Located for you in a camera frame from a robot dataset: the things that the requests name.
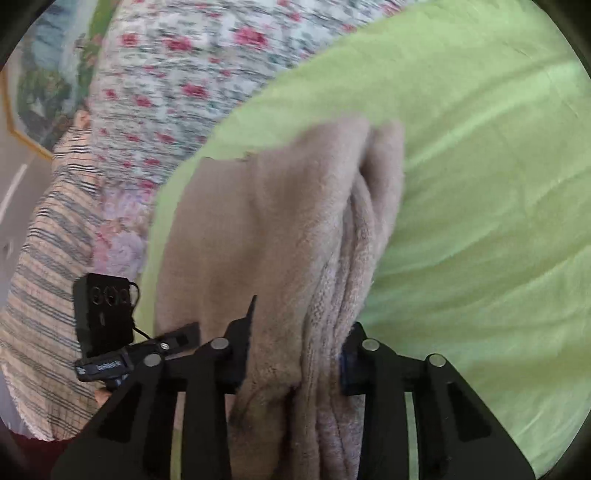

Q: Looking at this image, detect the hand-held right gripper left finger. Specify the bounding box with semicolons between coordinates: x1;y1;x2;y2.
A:
51;295;257;480

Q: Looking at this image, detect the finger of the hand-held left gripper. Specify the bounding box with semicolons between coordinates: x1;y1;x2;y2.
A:
131;322;202;357

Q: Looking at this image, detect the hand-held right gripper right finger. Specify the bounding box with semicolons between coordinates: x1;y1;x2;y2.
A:
338;322;537;480

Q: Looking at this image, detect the beige knitted sweater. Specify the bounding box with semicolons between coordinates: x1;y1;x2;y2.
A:
154;115;408;480

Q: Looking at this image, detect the plaid bedsheet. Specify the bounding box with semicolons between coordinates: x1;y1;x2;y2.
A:
0;127;121;441

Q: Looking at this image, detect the purple pink floral cloth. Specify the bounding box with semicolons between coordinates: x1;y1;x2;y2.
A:
91;189;155;282

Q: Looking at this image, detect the light green bed sheet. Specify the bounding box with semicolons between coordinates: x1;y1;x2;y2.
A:
136;0;591;480

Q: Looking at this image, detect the red floral quilt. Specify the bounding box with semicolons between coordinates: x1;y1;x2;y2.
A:
83;0;416;204

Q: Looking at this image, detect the framed landscape wall picture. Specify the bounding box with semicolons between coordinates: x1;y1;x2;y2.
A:
2;0;114;161

